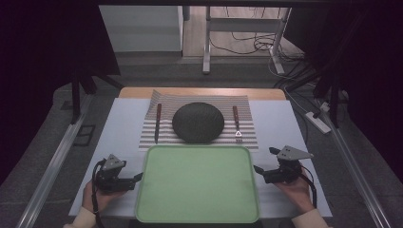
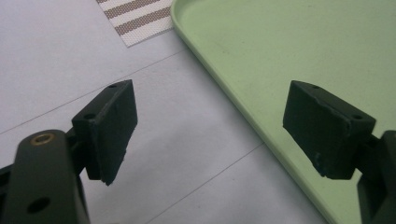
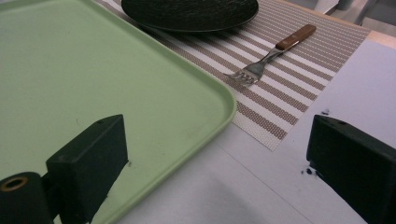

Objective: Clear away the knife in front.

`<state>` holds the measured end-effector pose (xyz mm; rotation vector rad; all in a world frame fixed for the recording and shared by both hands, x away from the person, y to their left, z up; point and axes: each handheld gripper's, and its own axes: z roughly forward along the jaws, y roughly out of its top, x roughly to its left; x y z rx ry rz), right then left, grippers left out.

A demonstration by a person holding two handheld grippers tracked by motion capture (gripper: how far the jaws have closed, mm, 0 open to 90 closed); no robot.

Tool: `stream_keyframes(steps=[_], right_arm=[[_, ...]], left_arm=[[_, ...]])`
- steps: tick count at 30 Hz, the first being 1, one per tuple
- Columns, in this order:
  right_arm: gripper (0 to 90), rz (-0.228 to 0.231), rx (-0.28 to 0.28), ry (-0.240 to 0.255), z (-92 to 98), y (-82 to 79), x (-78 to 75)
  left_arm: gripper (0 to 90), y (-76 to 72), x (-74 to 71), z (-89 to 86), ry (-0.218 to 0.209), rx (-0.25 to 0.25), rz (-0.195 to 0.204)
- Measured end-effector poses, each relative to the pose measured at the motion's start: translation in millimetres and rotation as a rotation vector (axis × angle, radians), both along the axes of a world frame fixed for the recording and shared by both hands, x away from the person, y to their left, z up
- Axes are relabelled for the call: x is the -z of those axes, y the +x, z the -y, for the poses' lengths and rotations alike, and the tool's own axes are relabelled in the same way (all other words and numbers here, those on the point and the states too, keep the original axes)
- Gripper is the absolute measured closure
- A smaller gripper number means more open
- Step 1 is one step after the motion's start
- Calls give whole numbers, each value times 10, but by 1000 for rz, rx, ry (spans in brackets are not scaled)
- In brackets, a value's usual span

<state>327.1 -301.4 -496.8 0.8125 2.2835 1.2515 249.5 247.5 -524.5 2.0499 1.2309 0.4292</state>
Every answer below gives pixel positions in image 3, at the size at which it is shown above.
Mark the beige striped woven placemat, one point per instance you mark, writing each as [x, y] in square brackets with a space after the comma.
[280, 90]

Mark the light green plastic tray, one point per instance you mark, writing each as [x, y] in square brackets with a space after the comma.
[93, 68]

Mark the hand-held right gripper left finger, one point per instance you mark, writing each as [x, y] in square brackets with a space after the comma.
[88, 165]

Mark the black textured plate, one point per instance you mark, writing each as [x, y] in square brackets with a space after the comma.
[190, 14]

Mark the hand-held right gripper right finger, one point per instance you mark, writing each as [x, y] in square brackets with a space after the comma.
[355, 165]

